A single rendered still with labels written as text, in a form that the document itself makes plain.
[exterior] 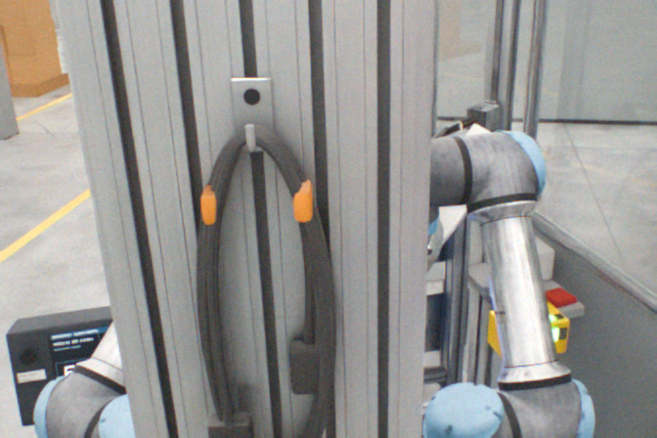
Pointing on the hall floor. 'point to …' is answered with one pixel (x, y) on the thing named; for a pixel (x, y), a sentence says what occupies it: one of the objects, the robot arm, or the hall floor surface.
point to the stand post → (455, 300)
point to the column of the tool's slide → (478, 358)
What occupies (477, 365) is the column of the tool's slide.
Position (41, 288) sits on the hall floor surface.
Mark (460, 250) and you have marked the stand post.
